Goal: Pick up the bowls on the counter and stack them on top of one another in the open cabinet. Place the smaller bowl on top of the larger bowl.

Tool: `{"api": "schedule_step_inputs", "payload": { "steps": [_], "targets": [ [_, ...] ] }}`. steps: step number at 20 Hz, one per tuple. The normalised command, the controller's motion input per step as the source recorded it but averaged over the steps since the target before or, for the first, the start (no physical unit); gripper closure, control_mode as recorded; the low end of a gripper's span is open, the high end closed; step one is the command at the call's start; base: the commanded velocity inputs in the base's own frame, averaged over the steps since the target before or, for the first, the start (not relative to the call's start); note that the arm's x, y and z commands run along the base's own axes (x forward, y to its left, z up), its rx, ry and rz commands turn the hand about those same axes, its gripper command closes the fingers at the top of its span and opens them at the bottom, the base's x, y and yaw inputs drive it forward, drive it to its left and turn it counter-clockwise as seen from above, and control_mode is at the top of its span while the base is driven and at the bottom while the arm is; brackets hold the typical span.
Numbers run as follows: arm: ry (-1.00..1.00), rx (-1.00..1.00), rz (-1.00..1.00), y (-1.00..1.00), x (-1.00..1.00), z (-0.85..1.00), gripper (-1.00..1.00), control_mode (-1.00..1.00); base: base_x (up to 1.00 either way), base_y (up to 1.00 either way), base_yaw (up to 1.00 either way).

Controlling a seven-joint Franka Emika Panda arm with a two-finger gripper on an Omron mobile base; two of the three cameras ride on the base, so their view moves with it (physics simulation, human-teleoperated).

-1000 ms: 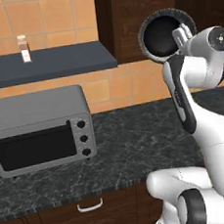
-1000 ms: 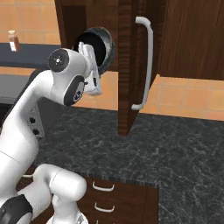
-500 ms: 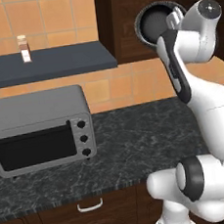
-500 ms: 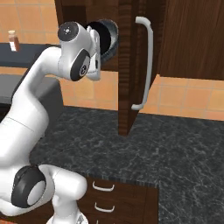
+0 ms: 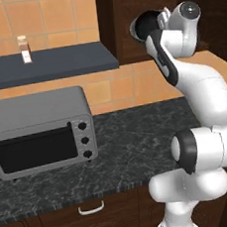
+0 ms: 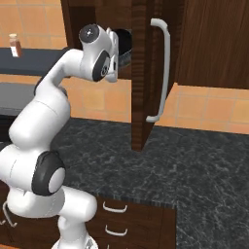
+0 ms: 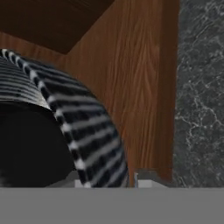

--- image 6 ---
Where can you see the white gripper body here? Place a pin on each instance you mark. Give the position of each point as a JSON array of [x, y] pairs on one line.
[[112, 74]]

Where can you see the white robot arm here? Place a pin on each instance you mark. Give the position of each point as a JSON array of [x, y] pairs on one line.
[[39, 129]]

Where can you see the closed dark wood cabinet door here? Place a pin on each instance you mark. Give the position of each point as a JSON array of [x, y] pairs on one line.
[[214, 42]]

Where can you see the dark wood base cabinet door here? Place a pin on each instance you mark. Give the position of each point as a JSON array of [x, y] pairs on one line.
[[29, 231]]

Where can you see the dark grey pot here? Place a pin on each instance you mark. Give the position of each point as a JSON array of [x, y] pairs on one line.
[[125, 52]]

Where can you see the grey appliance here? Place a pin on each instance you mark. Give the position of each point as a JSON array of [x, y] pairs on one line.
[[16, 97]]

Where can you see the brown spice jar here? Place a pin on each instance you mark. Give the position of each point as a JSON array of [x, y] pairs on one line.
[[15, 45]]

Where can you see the dark wood drawer front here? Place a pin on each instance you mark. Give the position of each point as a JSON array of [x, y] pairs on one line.
[[142, 236], [142, 212]]

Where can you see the dark wood wall cabinet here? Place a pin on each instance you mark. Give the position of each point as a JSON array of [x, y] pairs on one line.
[[97, 13]]

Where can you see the dark blue wall shelf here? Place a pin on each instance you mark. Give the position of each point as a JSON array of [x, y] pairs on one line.
[[26, 61]]

